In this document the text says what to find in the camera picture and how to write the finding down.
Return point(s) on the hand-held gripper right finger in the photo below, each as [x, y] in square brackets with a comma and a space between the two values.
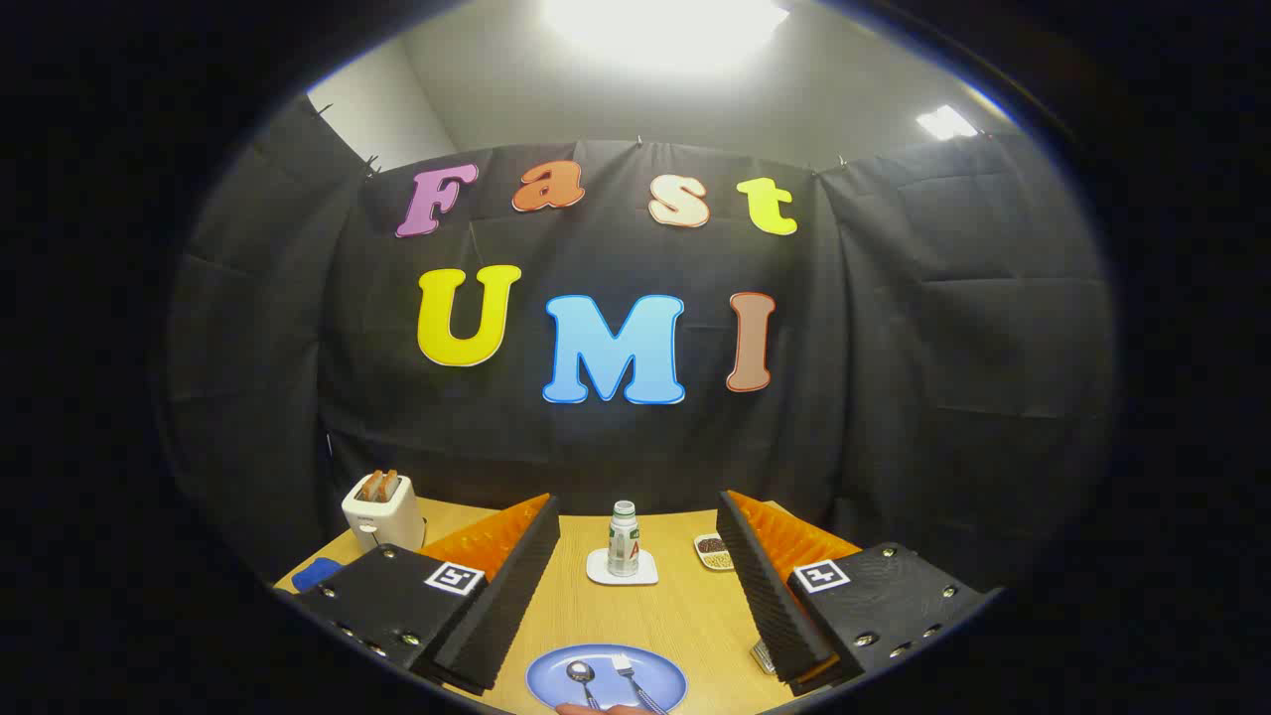
[765, 596]

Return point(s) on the folded blue cloth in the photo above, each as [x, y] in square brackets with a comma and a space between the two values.
[318, 574]

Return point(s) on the brown toast slices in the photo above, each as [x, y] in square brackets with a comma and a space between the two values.
[377, 487]

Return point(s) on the white divided dish with beans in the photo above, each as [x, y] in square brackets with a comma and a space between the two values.
[710, 546]

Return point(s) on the large ceiling light panel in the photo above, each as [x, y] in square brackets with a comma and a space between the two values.
[665, 30]

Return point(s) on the white toaster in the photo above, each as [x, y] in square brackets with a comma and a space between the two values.
[392, 516]

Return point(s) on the small ceiling light panel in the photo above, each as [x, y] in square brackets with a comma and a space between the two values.
[945, 122]

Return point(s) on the blue round plate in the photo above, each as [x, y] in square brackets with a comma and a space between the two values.
[541, 680]

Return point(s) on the white drink bottle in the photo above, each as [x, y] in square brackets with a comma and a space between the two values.
[624, 546]

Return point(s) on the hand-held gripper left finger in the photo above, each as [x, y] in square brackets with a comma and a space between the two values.
[516, 596]

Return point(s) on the white square coaster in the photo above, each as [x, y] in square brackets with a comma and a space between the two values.
[645, 574]

